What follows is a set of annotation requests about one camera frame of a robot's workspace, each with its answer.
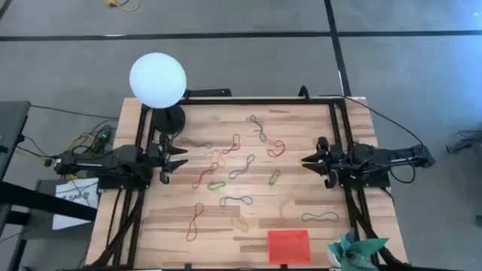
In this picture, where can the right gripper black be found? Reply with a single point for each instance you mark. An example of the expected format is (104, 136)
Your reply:
(333, 162)

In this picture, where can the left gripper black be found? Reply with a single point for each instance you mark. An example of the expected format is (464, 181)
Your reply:
(156, 160)

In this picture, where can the olive rubber band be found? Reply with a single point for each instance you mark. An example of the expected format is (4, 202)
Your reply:
(196, 143)

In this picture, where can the red rubber band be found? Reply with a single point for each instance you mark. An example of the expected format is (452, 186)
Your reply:
(278, 149)
(194, 222)
(233, 145)
(205, 174)

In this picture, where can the yellow rubber band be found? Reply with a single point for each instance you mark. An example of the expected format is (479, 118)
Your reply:
(217, 158)
(241, 224)
(285, 207)

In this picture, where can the teal rubber band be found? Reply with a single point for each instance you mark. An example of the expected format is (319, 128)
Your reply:
(260, 129)
(236, 198)
(243, 166)

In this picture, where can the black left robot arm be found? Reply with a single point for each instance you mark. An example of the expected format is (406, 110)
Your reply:
(124, 158)

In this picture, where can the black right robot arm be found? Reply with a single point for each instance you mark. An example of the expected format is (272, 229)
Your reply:
(371, 158)

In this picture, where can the black box green light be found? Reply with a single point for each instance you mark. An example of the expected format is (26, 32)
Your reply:
(103, 136)

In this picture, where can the white globe table lamp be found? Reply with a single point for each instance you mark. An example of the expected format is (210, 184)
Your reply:
(158, 79)

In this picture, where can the orange plastic basket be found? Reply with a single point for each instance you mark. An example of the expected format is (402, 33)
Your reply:
(289, 246)

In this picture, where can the teal fabric plant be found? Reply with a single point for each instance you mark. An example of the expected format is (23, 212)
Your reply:
(357, 250)

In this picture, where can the small white pot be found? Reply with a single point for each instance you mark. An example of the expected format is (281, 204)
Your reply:
(331, 259)

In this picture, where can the white paper sheet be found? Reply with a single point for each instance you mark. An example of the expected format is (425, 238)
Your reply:
(69, 222)

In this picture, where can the grey box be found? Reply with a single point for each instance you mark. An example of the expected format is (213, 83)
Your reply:
(44, 185)

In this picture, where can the black desk crossbar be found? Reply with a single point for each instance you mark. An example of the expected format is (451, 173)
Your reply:
(45, 201)

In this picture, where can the grey chair base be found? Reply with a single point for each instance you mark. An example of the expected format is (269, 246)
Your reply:
(465, 141)

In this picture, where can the grey desk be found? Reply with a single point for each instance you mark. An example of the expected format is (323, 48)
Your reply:
(11, 124)

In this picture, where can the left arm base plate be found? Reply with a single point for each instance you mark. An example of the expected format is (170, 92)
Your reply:
(113, 184)

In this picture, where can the black bracket plate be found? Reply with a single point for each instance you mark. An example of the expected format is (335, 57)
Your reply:
(211, 92)

